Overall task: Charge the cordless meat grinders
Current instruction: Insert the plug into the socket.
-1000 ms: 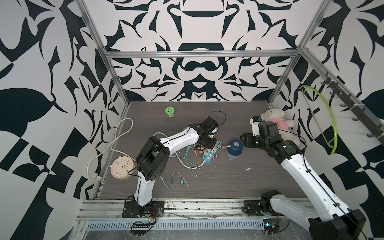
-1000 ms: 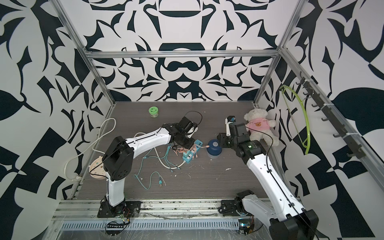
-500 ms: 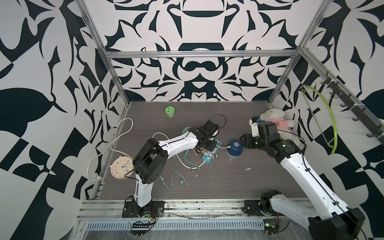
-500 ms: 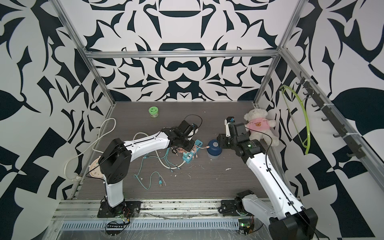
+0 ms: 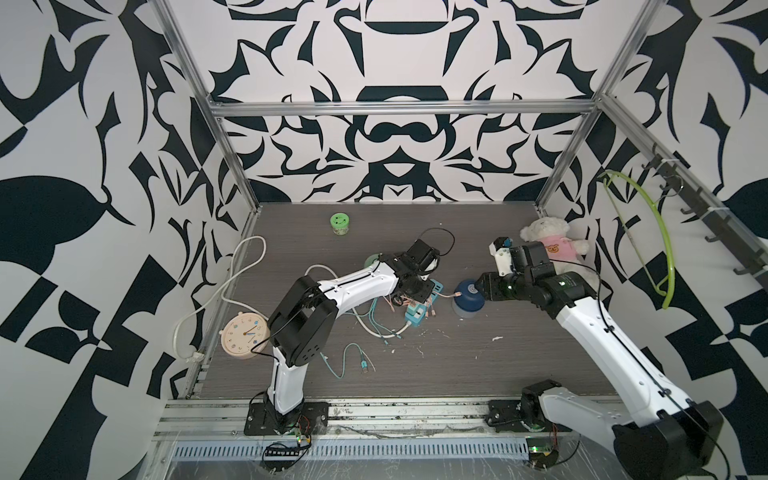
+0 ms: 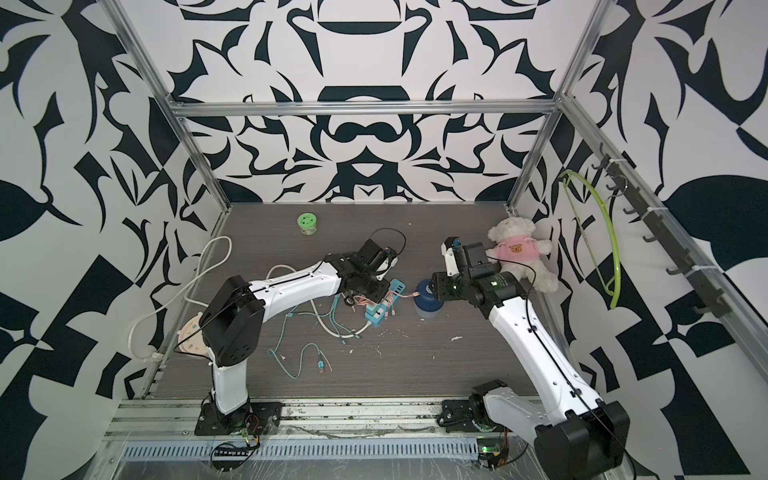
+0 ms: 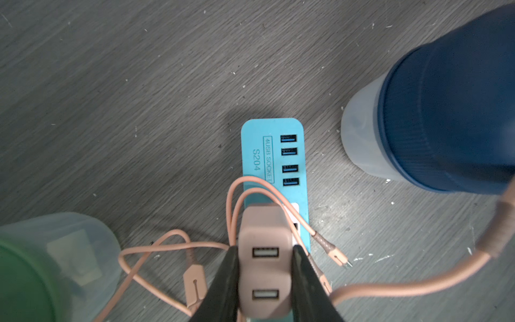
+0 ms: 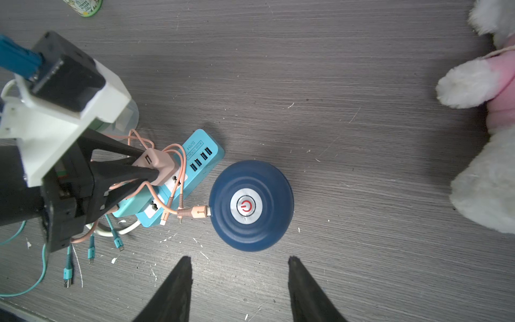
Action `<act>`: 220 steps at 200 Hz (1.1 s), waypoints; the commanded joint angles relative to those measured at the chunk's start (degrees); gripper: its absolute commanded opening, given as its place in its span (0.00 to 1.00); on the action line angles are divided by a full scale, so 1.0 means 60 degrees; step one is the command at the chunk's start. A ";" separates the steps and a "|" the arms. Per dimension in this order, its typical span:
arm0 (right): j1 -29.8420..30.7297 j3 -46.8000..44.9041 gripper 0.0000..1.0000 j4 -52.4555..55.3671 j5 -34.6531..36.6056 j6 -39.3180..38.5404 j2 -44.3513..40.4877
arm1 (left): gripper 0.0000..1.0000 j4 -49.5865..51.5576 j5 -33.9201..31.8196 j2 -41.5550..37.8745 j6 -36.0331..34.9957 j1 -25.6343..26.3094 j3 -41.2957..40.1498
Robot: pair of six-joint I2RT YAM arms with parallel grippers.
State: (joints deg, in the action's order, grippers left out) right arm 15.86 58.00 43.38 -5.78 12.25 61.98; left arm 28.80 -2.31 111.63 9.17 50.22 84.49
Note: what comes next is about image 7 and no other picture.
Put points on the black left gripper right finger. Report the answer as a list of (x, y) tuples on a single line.
[(309, 300)]

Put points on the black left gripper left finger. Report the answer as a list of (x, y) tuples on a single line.
[(222, 300)]

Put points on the pink charger plug cube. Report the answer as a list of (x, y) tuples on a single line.
[(265, 254)]

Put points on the light green meat grinder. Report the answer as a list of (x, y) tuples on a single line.
[(57, 267)]

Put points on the teal power strip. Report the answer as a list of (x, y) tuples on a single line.
[(273, 150)]

